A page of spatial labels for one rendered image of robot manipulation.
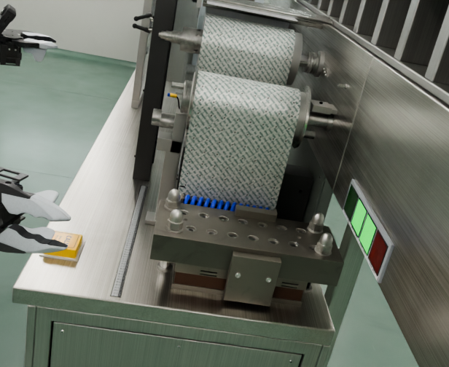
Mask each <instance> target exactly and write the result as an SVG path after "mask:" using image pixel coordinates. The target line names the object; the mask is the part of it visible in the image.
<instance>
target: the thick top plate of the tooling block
mask: <svg viewBox="0 0 449 367"><path fill-rule="evenodd" d="M164 205H165V200H160V203H159V208H158V212H157V219H156V223H155V230H154V234H153V239H152V248H151V253H150V259H153V260H158V261H168V262H173V263H179V264H188V265H193V266H199V267H208V268H213V269H223V270H228V271H229V267H230V262H231V258H232V254H233V251H239V252H244V253H253V254H258V255H263V256H272V257H278V258H281V267H280V270H279V273H278V278H282V279H287V280H297V281H303V282H308V283H317V284H322V285H332V286H337V284H338V281H339V279H340V274H341V272H342V269H343V265H344V261H343V258H342V256H341V254H340V251H339V249H338V247H337V244H336V242H335V239H334V237H333V235H332V232H331V230H330V228H329V226H324V227H323V232H322V233H321V234H315V233H312V232H310V231H308V229H307V227H308V226H309V223H304V222H299V221H290V220H286V219H281V218H276V222H272V221H263V220H258V219H253V218H244V217H240V216H235V211H230V210H222V209H216V208H208V207H203V206H198V205H189V204H184V203H181V204H180V207H181V208H180V211H181V212H182V214H183V219H182V220H183V221H184V224H183V231H182V232H180V233H172V232H169V231H167V230H166V228H165V226H166V225H167V221H168V218H170V214H171V212H172V211H169V210H166V209H165V208H164ZM326 232H328V233H330V234H331V235H332V238H333V241H332V244H333V246H332V250H331V251H332V254H331V255H330V256H322V255H319V254H318V253H317V252H315V250H314V249H315V247H316V246H317V242H318V241H319V240H320V238H321V236H322V235H323V233H326Z"/></svg>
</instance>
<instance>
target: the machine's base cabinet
mask: <svg viewBox="0 0 449 367"><path fill-rule="evenodd" d="M329 348H330V345H324V344H314V343H308V342H298V341H292V340H286V339H276V338H270V337H265V336H255V335H248V334H239V333H233V332H227V331H217V330H211V329H205V328H196V327H189V326H184V325H174V324H168V323H158V322H152V321H146V320H136V319H130V318H125V317H115V316H109V315H99V314H93V313H87V312H77V311H71V310H66V309H56V308H49V307H40V306H34V305H28V309H27V323H26V350H25V363H24V367H324V363H325V360H326V358H327V354H328V352H329Z"/></svg>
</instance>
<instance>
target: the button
mask: <svg viewBox="0 0 449 367"><path fill-rule="evenodd" d="M52 240H57V241H60V242H62V243H65V244H67V245H68V247H67V249H65V250H61V251H58V252H53V253H44V254H47V255H53V256H62V257H67V258H73V259H75V258H76V256H77V254H78V251H79V248H80V246H81V244H82V235H81V234H73V233H68V232H59V231H55V234H54V236H53V238H52Z"/></svg>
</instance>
